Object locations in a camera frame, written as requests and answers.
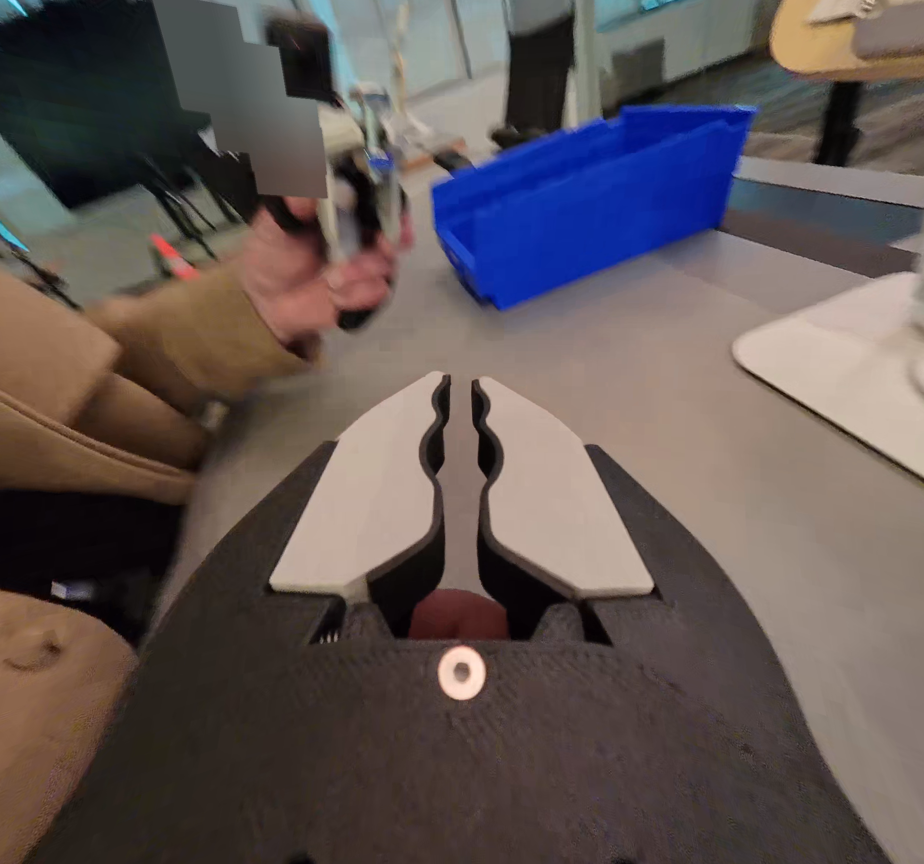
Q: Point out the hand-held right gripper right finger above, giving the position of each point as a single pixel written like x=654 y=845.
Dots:
x=563 y=517

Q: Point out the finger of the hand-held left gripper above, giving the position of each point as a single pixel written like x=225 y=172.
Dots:
x=388 y=214
x=339 y=228

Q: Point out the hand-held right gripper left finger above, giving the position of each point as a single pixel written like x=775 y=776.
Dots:
x=361 y=510

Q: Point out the long blue plastic bin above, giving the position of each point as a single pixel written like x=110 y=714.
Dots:
x=577 y=228

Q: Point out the person's left forearm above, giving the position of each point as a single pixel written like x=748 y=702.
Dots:
x=195 y=330

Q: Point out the grey desk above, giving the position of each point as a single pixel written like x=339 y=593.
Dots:
x=650 y=409

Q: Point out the person's left hand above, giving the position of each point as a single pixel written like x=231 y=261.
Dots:
x=289 y=279

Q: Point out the small black device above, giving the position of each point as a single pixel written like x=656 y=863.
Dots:
x=455 y=160

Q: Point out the acrylic sign stand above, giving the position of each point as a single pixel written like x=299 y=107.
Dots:
x=403 y=62

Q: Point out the black controller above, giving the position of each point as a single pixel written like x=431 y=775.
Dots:
x=514 y=137

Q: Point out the black tripod stand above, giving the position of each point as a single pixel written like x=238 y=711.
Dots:
x=180 y=207

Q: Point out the orange traffic cone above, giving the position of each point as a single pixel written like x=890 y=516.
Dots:
x=173 y=257

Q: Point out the black television screen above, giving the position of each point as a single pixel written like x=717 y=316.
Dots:
x=72 y=99

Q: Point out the person's black inner garment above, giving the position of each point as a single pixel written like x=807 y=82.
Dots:
x=72 y=539

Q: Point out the grey bench seat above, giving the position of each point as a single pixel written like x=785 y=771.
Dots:
x=639 y=66

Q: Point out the clear sign stand white base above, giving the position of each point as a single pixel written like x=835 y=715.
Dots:
x=816 y=366

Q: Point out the person's beige coat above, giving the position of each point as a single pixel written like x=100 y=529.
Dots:
x=58 y=445

